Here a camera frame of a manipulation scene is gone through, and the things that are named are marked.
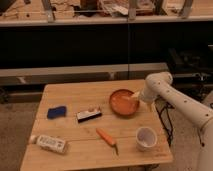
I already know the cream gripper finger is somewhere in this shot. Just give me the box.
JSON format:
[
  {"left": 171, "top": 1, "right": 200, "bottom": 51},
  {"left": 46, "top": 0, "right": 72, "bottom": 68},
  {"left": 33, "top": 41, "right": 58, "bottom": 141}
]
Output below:
[{"left": 131, "top": 91, "right": 140, "bottom": 100}]

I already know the black cable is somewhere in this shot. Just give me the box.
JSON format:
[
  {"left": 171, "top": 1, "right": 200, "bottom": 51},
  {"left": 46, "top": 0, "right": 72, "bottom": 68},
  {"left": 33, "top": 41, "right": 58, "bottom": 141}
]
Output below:
[{"left": 155, "top": 101, "right": 174, "bottom": 148}]

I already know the white cup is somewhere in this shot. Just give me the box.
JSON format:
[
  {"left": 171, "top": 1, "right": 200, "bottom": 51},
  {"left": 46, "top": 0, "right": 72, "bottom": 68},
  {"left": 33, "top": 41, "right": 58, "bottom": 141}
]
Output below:
[{"left": 136, "top": 127, "right": 157, "bottom": 151}]

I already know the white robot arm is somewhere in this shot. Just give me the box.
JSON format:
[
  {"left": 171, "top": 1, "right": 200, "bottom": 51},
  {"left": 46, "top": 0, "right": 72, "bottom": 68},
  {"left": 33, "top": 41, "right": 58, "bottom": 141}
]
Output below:
[{"left": 132, "top": 72, "right": 213, "bottom": 171}]

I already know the wooden table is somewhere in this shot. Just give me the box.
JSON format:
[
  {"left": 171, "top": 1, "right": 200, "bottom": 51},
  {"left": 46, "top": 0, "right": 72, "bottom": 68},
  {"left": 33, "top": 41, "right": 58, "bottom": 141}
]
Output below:
[{"left": 21, "top": 80, "right": 173, "bottom": 171}]

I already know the white labelled bottle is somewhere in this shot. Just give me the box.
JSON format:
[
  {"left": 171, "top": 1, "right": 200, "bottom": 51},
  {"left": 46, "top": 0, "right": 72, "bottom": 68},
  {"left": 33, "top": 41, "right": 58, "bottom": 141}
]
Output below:
[{"left": 29, "top": 135, "right": 68, "bottom": 154}]

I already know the long metal shelf rack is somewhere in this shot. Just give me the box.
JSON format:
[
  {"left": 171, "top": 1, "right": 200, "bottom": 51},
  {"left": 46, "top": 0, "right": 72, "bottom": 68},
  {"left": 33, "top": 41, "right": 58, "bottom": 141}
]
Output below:
[{"left": 0, "top": 0, "right": 213, "bottom": 86}]

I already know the blue sponge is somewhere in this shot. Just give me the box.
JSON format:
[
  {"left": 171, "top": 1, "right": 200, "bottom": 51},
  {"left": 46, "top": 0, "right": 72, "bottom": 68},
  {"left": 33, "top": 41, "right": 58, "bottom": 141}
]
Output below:
[{"left": 47, "top": 106, "right": 67, "bottom": 119}]

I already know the orange carrot toy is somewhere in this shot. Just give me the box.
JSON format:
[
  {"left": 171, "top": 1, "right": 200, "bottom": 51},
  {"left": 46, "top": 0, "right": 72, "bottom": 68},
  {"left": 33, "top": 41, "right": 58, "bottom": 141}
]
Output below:
[{"left": 96, "top": 128, "right": 119, "bottom": 154}]

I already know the orange ceramic bowl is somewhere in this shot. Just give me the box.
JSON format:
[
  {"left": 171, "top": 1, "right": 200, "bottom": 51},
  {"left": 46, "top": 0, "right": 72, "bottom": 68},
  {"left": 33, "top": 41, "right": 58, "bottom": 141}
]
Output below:
[{"left": 109, "top": 89, "right": 140, "bottom": 116}]

